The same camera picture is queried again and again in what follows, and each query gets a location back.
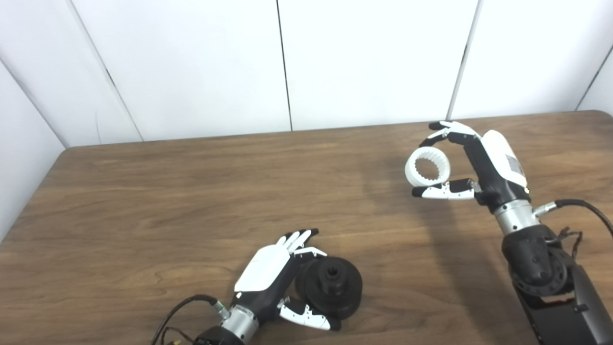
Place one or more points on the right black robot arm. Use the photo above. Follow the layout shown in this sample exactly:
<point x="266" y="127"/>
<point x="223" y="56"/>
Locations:
<point x="536" y="258"/>

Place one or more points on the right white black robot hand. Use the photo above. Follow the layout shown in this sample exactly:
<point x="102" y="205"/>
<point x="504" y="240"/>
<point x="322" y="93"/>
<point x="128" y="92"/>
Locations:
<point x="498" y="167"/>

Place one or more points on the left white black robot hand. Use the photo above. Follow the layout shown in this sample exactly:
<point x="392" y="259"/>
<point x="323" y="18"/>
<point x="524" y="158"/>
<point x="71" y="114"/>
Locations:
<point x="263" y="270"/>

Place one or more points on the round black plastic part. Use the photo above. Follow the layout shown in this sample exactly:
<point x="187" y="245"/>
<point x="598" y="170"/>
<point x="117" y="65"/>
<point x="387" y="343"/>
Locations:
<point x="345" y="292"/>

